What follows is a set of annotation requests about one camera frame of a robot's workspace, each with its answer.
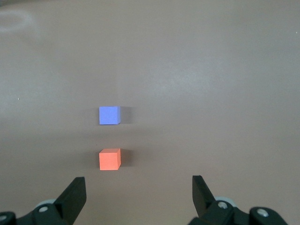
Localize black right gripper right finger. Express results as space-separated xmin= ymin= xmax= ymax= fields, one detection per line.
xmin=189 ymin=175 xmax=288 ymax=225

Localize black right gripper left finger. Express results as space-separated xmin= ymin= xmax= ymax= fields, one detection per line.
xmin=0 ymin=177 xmax=87 ymax=225

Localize orange foam block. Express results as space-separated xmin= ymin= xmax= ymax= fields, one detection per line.
xmin=99 ymin=148 xmax=121 ymax=171

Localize purple foam block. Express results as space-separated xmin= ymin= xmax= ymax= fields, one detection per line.
xmin=98 ymin=106 xmax=121 ymax=126

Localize brown table cover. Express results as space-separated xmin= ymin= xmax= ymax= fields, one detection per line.
xmin=0 ymin=0 xmax=300 ymax=225

